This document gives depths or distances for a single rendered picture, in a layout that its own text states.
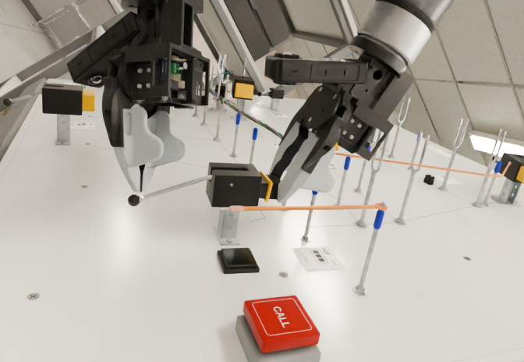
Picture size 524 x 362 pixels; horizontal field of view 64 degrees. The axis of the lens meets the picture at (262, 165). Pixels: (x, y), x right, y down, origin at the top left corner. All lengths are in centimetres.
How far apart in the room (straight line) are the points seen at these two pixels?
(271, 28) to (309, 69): 115
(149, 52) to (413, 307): 38
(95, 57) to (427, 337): 45
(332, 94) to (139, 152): 22
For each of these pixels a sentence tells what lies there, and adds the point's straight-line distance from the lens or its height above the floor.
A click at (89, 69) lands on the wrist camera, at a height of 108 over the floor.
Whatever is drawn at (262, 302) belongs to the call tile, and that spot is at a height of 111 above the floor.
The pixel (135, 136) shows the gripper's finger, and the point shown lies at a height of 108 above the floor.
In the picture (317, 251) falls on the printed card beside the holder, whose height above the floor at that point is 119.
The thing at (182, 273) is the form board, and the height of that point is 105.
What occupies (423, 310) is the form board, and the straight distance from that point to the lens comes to 49.
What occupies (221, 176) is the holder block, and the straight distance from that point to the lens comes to 47.
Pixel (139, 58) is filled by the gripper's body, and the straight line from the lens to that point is 45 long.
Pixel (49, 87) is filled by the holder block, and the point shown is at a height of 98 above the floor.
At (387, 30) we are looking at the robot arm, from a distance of 50.
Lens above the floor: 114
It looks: 5 degrees up
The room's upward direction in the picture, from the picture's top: 57 degrees clockwise
